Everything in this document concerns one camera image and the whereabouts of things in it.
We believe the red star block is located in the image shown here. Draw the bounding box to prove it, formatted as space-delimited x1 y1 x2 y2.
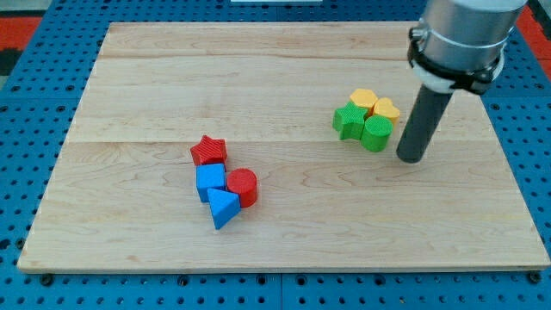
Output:
190 135 227 166

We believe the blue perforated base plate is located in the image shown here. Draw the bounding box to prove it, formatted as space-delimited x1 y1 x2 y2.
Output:
1 0 550 309

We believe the blue cube block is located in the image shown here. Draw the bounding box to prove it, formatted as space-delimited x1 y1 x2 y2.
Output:
195 164 226 202

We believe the red cylinder block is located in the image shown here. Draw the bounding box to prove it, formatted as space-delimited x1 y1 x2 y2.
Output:
226 168 258 208

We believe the yellow hexagon block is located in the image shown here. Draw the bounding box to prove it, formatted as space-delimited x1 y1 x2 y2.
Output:
350 89 378 118

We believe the green cylinder block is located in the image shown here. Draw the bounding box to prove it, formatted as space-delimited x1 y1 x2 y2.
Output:
360 115 393 152

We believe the yellow heart block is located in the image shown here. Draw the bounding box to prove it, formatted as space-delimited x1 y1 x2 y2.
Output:
373 97 400 126

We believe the wooden board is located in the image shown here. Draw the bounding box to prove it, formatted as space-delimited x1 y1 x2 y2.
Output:
18 22 550 274

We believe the blue triangle block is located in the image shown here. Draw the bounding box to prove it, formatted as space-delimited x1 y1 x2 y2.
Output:
207 189 241 230

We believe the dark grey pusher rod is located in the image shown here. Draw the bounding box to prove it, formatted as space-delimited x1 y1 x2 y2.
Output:
396 84 452 164

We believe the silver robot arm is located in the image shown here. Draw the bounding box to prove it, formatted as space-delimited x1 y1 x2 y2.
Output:
407 0 527 95

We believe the green star block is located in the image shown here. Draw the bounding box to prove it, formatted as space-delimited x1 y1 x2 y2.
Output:
332 101 368 140

